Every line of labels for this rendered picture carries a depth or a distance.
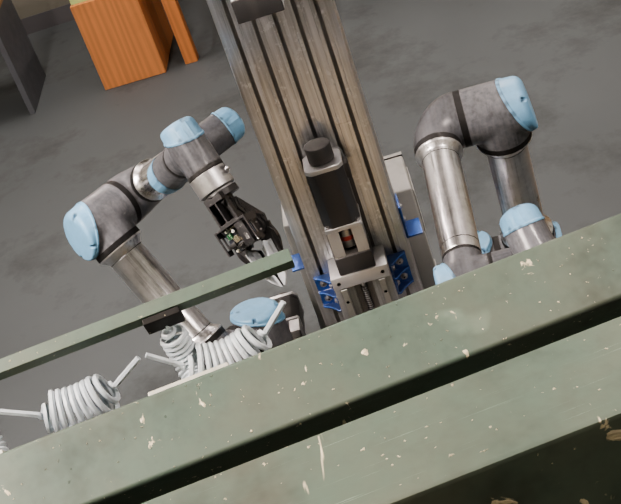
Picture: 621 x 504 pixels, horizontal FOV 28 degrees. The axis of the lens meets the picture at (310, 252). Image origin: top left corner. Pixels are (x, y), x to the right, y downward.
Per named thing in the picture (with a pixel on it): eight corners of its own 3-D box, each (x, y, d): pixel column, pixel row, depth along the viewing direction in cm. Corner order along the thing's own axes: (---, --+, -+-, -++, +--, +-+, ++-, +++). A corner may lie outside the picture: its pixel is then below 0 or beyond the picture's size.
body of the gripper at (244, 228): (229, 261, 232) (194, 207, 232) (245, 253, 240) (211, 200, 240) (261, 240, 229) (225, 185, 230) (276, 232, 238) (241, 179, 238)
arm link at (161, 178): (200, 174, 253) (221, 153, 244) (162, 204, 247) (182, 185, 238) (174, 144, 253) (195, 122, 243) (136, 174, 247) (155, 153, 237)
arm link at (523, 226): (539, 215, 224) (535, 193, 217) (566, 265, 219) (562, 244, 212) (499, 233, 225) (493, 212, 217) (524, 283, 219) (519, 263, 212)
